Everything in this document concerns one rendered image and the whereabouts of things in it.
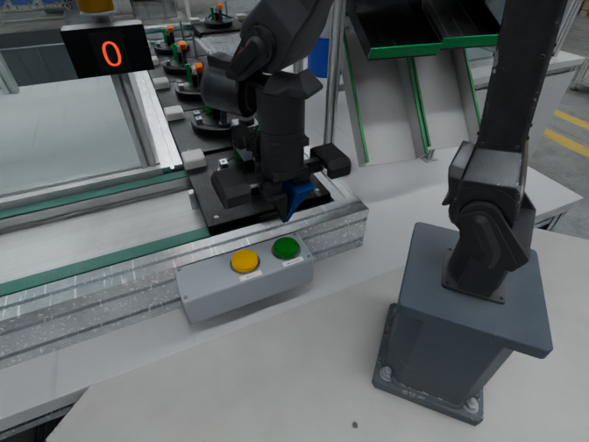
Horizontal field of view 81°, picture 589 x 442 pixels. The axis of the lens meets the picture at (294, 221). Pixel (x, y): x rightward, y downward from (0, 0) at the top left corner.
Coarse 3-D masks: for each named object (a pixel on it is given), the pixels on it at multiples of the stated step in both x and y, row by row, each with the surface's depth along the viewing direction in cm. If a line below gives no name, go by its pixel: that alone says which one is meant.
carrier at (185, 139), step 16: (176, 112) 90; (192, 112) 94; (208, 112) 89; (256, 112) 94; (176, 128) 87; (192, 128) 86; (208, 128) 82; (224, 128) 82; (176, 144) 81; (192, 144) 81; (208, 144) 81; (224, 144) 81
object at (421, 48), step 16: (352, 0) 60; (368, 0) 64; (384, 0) 65; (400, 0) 65; (416, 0) 63; (352, 16) 61; (368, 16) 63; (384, 16) 63; (400, 16) 63; (416, 16) 63; (368, 32) 61; (384, 32) 61; (400, 32) 62; (416, 32) 62; (432, 32) 60; (368, 48) 57; (384, 48) 56; (400, 48) 57; (416, 48) 58; (432, 48) 59
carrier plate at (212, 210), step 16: (208, 160) 75; (192, 176) 71; (208, 176) 71; (208, 192) 66; (320, 192) 66; (208, 208) 63; (240, 208) 63; (256, 208) 63; (272, 208) 63; (208, 224) 60; (224, 224) 60; (240, 224) 62
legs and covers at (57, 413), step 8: (560, 216) 87; (536, 224) 85; (544, 224) 86; (552, 224) 88; (64, 408) 53; (40, 416) 52; (48, 416) 52; (56, 416) 53; (24, 424) 51; (32, 424) 52; (40, 424) 107; (48, 424) 107; (56, 424) 110; (0, 432) 50; (8, 432) 51; (16, 432) 51; (24, 432) 101; (32, 432) 105; (40, 432) 106; (48, 432) 106; (0, 440) 90; (8, 440) 93; (16, 440) 96; (24, 440) 100; (32, 440) 104; (40, 440) 104
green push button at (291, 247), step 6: (276, 240) 56; (282, 240) 56; (288, 240) 56; (294, 240) 56; (276, 246) 55; (282, 246) 55; (288, 246) 55; (294, 246) 55; (276, 252) 55; (282, 252) 54; (288, 252) 54; (294, 252) 55
